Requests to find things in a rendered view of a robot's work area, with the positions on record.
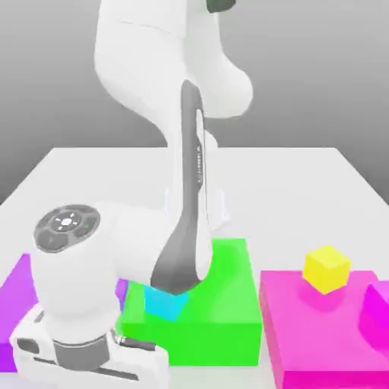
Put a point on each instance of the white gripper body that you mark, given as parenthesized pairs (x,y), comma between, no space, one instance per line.
(146,364)

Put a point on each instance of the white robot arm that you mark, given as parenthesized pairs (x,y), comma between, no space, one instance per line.
(142,67)

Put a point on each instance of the small cyan cube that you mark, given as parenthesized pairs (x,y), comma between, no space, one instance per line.
(162,304)

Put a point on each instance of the small yellow cube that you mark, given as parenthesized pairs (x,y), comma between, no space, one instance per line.
(326,269)

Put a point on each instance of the small magenta cube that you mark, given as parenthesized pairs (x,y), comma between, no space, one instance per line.
(376,316)

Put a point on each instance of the large green box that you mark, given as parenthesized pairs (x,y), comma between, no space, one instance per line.
(225,310)

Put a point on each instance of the large purple box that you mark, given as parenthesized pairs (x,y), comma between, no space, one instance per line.
(16,291)

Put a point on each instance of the large pink box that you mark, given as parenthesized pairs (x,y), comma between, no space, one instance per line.
(316,337)

